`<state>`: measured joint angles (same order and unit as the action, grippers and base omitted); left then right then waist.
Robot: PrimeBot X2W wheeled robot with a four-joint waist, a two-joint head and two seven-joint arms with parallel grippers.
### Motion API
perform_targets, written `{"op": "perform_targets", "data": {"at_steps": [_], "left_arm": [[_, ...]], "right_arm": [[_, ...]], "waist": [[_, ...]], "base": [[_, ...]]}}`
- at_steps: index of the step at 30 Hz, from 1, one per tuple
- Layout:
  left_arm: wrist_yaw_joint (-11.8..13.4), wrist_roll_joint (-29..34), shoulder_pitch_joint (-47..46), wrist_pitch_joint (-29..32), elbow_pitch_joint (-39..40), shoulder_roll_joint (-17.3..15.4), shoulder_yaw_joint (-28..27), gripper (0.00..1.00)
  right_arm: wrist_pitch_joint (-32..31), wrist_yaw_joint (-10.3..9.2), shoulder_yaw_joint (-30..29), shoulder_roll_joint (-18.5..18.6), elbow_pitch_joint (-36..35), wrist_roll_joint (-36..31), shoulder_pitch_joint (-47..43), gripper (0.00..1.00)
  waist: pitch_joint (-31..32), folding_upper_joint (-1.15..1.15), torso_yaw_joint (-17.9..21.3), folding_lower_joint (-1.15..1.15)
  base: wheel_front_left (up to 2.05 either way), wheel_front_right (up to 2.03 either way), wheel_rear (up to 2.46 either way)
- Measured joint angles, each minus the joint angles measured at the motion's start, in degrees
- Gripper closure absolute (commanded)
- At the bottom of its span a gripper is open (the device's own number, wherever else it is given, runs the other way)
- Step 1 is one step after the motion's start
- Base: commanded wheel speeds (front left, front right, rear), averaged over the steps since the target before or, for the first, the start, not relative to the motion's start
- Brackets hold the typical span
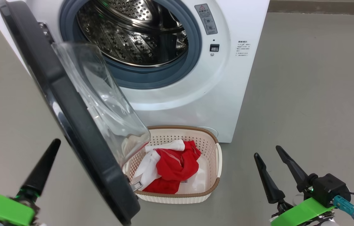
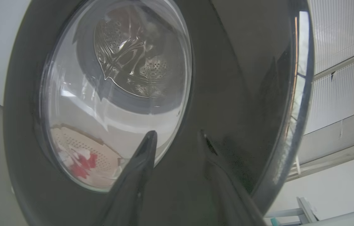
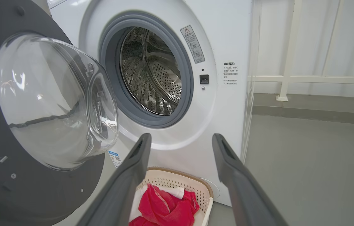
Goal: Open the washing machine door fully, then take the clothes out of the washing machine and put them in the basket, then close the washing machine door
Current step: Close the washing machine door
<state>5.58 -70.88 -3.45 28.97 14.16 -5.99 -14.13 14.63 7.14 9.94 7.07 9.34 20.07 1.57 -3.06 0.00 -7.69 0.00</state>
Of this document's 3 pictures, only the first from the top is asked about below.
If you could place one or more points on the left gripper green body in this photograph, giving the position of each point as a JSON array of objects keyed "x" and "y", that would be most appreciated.
[{"x": 1, "y": 205}]

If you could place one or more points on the white front-load washing machine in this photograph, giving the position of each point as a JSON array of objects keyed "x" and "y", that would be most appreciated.
[{"x": 227, "y": 94}]

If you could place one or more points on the metal door hinge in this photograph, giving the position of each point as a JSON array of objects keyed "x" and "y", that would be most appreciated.
[{"x": 46, "y": 33}]

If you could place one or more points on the round white filter cover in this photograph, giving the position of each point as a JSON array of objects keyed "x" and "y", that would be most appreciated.
[{"x": 212, "y": 131}]

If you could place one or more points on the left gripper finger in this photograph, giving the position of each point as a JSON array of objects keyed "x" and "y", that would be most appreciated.
[{"x": 41, "y": 169}]

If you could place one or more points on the grey warning sticker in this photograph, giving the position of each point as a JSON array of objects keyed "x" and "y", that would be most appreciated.
[{"x": 206, "y": 18}]

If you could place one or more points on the black washing machine door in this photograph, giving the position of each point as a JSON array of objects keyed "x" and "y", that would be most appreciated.
[{"x": 79, "y": 131}]

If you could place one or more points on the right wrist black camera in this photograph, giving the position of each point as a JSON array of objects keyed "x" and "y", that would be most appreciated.
[{"x": 330, "y": 188}]

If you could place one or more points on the red and white garment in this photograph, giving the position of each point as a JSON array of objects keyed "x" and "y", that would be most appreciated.
[{"x": 173, "y": 166}]

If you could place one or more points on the cream plastic laundry basket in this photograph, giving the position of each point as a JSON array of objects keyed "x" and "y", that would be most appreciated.
[{"x": 176, "y": 197}]

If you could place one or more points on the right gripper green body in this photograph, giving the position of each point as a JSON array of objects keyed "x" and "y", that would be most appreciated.
[{"x": 305, "y": 213}]

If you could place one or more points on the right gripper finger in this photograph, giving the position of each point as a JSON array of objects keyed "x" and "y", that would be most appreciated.
[
  {"x": 268, "y": 182},
  {"x": 294, "y": 169}
]

